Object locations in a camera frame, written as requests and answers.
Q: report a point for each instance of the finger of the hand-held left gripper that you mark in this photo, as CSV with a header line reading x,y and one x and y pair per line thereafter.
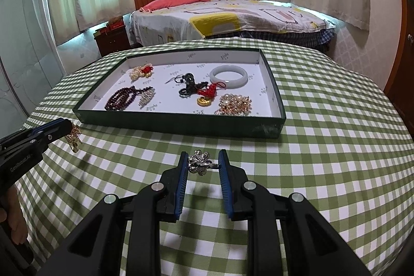
x,y
55,125
48,137

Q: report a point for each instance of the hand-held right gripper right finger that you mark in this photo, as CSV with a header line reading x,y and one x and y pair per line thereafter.
x,y
226,185

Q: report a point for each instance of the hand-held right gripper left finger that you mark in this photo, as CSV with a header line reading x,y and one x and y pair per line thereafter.
x,y
181,185

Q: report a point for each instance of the silver flower brooch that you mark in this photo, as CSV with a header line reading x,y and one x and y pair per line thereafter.
x,y
197,161

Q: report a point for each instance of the green jewelry box tray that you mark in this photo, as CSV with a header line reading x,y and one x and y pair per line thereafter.
x,y
161,126

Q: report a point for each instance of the silver rhinestone hair clip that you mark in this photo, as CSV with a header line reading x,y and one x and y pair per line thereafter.
x,y
147,98

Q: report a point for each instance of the pearl and gold brooch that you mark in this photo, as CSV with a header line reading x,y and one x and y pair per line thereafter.
x,y
135,74

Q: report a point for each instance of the person's left hand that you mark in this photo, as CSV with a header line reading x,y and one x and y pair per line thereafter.
x,y
14,217

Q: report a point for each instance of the frosted glass sliding door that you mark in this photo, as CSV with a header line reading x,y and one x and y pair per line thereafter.
x,y
26,46

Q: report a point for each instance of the dark wooden nightstand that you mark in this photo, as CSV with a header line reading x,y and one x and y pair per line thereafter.
x,y
113,43

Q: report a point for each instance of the white jade bangle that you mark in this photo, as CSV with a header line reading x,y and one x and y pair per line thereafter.
x,y
234,84

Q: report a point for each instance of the green checked tablecloth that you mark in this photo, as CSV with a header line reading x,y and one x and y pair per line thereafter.
x,y
323,150

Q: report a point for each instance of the red boxes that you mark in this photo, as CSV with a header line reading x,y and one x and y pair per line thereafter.
x,y
114,25

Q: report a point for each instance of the blue plaid bed sheet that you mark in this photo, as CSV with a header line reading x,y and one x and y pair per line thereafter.
x,y
291,36

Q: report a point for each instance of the pink pillow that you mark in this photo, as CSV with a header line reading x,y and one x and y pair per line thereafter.
x,y
174,2

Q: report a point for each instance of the white patterned bedspread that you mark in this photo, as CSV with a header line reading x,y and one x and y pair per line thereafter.
x,y
258,17

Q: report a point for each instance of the brown wooden door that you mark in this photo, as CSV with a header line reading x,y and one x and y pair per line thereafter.
x,y
401,75

